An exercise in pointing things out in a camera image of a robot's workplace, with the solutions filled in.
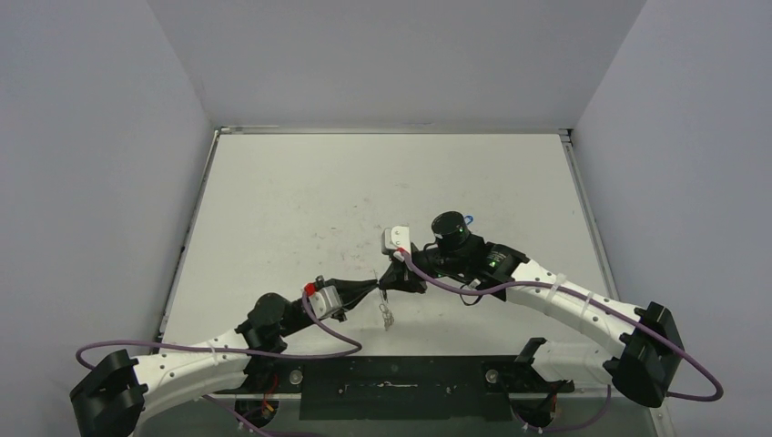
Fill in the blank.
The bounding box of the clear plastic keyring holder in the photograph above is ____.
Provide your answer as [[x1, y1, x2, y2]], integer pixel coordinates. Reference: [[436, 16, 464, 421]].
[[379, 290, 395, 331]]

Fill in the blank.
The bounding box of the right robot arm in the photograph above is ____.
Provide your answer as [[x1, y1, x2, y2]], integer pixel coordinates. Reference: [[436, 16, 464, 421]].
[[381, 211, 684, 408]]

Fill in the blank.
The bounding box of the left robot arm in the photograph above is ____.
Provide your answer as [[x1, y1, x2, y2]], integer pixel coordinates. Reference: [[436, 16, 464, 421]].
[[69, 277, 378, 436]]

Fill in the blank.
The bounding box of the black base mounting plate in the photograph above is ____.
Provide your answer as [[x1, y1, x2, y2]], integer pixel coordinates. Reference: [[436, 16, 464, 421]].
[[218, 355, 574, 422]]

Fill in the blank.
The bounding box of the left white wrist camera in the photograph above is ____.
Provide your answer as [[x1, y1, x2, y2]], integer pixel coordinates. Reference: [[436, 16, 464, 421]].
[[303, 277, 347, 322]]

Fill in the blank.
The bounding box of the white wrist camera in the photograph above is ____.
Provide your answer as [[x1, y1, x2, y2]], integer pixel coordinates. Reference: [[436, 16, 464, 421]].
[[303, 277, 347, 322], [381, 226, 415, 262]]

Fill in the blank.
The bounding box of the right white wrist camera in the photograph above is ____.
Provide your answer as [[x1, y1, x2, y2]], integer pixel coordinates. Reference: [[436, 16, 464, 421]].
[[381, 226, 415, 262]]

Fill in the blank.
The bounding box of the aluminium front rail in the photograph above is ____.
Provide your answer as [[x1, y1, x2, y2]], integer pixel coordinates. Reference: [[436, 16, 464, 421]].
[[123, 355, 669, 401]]

